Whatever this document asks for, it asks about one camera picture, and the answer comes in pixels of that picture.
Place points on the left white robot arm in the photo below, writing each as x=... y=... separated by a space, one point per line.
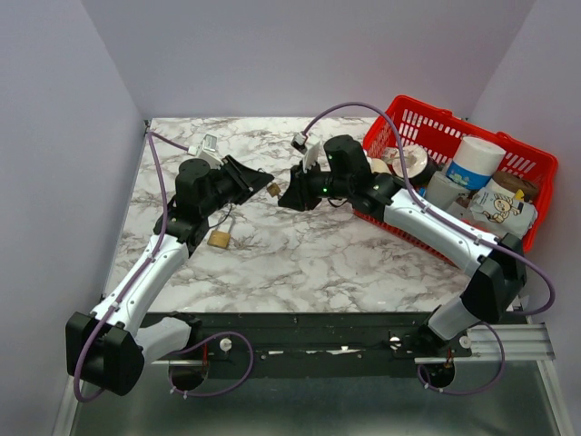
x=109 y=347

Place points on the large brass padlock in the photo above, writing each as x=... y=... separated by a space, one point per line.
x=220 y=236

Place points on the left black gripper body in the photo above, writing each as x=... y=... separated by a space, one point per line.
x=228 y=185

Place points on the brown round container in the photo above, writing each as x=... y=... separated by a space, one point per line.
x=516 y=184

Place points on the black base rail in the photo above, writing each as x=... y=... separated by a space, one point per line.
x=229 y=346

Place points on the small brass padlock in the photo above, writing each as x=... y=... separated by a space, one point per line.
x=272 y=188

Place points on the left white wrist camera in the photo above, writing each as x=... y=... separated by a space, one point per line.
x=207 y=150

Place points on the white lotion bottle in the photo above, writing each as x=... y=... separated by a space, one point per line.
x=379 y=166

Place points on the red plastic basket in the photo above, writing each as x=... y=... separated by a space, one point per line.
x=439 y=132

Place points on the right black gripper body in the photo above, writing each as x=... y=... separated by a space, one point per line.
x=317 y=184

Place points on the grey paper cup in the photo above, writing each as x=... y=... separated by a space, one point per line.
x=442 y=191

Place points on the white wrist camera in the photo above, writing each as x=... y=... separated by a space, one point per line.
x=207 y=150
x=309 y=147

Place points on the white printed bag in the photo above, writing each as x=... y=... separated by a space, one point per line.
x=500 y=214

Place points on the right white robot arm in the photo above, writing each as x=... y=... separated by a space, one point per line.
x=339 y=169

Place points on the white toilet paper roll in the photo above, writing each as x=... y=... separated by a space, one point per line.
x=474 y=162

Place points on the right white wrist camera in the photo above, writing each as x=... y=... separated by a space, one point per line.
x=309 y=147

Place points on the white round lid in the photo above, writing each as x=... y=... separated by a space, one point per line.
x=419 y=165

